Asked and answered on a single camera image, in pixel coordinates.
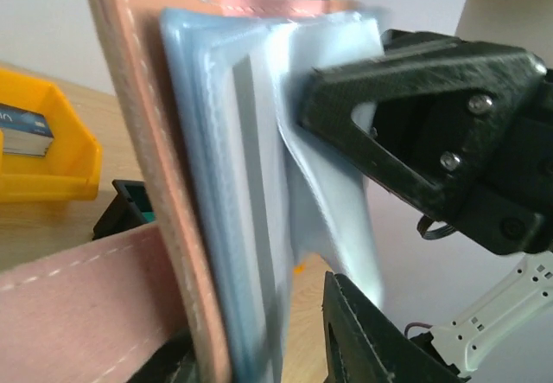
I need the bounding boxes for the blue card stack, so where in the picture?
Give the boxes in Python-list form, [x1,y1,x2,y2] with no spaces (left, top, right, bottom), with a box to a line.
[1,104,54,157]

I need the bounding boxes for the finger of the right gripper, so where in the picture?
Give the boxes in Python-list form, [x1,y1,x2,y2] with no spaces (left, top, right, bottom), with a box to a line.
[379,29,467,61]

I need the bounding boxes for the teal card stack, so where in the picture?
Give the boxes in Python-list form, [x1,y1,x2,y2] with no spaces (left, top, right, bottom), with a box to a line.
[142,212,156,223]

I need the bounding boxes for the pink card holder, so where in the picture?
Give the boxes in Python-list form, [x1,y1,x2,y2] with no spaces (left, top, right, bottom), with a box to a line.
[1,0,383,382]

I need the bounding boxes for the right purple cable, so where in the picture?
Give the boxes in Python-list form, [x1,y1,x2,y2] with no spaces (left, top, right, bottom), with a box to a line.
[404,320,433,336]

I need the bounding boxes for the black bin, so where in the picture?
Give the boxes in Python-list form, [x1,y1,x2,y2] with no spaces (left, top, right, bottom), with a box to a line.
[92,179,154,240]

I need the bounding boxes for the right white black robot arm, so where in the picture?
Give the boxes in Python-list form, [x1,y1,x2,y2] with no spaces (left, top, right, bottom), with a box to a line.
[298,30,552,382]

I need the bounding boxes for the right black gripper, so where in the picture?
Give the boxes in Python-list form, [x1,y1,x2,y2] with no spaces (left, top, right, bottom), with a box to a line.
[299,41,552,255]

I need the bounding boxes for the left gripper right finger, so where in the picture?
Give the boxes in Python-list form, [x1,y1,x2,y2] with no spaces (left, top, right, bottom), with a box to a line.
[322,271,462,383]

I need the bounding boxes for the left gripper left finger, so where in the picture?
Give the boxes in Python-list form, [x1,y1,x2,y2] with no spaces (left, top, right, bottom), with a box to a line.
[128,329,199,383]

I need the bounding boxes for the yellow bin right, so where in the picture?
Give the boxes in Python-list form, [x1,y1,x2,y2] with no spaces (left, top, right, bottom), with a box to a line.
[1,68,102,202]

